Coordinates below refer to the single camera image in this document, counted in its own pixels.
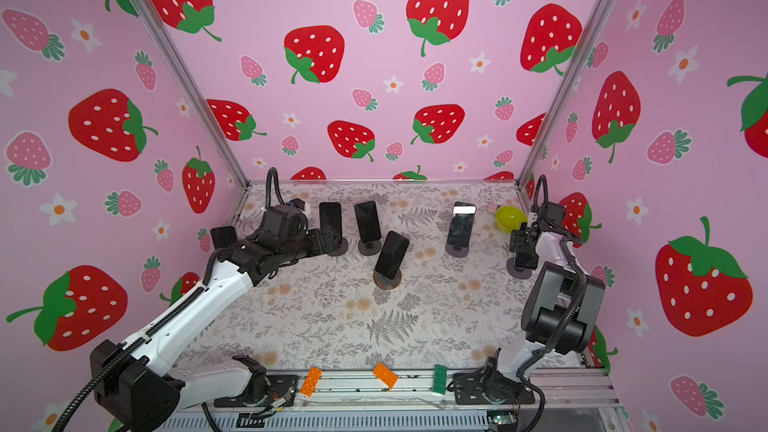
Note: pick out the aluminium corner post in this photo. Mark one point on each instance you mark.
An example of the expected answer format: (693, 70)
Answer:
(157, 30)
(592, 29)

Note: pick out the aluminium corner post left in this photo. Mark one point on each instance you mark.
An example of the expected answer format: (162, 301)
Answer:
(157, 30)

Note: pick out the orange brick left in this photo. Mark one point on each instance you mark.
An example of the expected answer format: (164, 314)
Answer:
(310, 382)

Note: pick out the orange brick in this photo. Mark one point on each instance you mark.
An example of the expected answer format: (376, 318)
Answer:
(385, 375)
(310, 382)

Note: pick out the lime green plastic bowl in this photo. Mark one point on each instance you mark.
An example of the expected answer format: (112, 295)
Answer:
(509, 219)

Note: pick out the grey stand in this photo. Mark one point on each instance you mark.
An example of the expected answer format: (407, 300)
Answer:
(370, 248)
(456, 251)
(340, 249)
(515, 272)

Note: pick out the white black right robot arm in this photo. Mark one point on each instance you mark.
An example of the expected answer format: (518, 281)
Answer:
(558, 317)

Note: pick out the grey stand rear middle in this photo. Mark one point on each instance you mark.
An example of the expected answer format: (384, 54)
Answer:
(370, 248)

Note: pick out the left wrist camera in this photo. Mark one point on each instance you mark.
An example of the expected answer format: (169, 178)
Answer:
(299, 204)

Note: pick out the orange brick middle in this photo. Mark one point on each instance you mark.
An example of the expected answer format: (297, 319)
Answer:
(385, 375)

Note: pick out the grey stand far right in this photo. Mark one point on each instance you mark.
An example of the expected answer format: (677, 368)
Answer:
(515, 272)

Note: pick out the round wooden phone stand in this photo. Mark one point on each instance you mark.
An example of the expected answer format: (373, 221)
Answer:
(385, 283)

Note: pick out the grey stand right rear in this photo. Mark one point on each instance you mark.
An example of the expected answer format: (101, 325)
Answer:
(456, 251)

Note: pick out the aluminium corner post right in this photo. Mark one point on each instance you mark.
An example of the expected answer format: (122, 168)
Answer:
(592, 29)

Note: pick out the grey stand rear left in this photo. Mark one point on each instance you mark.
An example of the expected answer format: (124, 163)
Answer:
(340, 249)

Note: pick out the green brick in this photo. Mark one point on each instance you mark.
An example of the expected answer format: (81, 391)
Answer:
(439, 381)

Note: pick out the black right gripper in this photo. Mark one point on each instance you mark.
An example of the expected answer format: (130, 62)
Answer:
(521, 238)

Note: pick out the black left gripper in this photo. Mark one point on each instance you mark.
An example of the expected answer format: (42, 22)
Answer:
(314, 236)

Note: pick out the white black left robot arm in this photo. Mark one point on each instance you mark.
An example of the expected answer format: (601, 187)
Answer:
(132, 379)

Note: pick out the aluminium front rail base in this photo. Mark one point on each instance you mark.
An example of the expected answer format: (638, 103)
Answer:
(577, 399)

